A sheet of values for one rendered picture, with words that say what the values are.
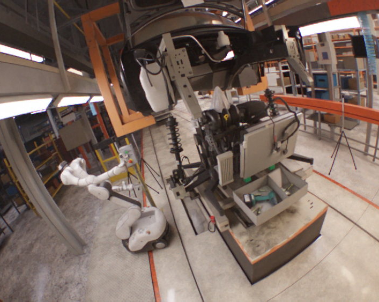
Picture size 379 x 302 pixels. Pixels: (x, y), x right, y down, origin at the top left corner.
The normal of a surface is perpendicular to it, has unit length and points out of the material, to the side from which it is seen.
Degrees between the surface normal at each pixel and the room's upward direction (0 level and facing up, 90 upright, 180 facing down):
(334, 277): 0
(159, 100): 90
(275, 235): 0
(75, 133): 90
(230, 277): 0
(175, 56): 90
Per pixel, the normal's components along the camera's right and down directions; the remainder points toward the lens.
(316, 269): -0.27, -0.89
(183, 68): 0.26, 0.30
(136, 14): 0.44, 0.61
